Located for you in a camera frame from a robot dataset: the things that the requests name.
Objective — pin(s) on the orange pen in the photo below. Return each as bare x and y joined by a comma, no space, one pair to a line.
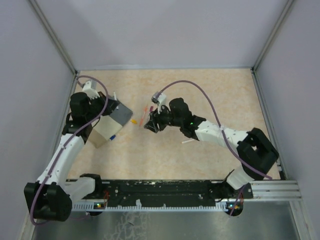
145,109

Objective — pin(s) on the white pen dark tip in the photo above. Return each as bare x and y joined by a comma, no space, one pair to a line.
187,141

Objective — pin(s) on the white pen blue end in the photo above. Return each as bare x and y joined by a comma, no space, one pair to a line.
116,100

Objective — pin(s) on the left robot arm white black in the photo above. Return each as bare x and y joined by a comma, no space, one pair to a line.
49,198

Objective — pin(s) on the aluminium frame rail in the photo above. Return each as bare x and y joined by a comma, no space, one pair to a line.
275,190

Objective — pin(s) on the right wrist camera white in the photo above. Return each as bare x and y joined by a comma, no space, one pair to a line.
159,99

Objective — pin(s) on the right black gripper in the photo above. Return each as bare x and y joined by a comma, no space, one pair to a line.
155,118

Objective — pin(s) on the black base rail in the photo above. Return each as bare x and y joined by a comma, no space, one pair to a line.
167,193

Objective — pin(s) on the folded grey beige cloth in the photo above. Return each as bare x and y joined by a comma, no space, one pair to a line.
109,125

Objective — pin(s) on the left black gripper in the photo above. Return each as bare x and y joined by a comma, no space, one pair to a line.
112,104

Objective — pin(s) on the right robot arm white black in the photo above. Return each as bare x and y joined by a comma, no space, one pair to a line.
252,148

